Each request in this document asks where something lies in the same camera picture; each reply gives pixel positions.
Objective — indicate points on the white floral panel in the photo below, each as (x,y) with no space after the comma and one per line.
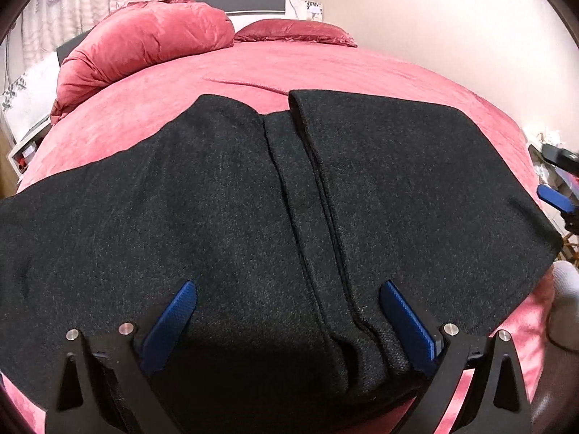
(31,81)
(305,9)

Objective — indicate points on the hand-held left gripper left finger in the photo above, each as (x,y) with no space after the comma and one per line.
(169,321)

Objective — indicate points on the dark headboard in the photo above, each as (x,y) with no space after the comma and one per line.
(253,3)

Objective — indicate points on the dark grey clothing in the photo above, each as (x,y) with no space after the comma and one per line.
(556,379)

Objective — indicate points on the large pink pillow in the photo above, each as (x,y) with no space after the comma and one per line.
(149,31)

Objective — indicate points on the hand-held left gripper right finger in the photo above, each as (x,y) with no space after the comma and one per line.
(405,323)

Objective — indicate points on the dark grey pants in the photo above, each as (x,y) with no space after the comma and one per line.
(226,190)

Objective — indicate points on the pink bed blanket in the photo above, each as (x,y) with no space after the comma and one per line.
(339,68)

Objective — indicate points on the white nightstand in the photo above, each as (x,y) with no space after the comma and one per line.
(22,147)

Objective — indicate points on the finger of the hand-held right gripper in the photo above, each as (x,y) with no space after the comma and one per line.
(554,195)
(563,158)

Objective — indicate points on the white clothing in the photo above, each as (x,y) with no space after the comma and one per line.
(565,280)

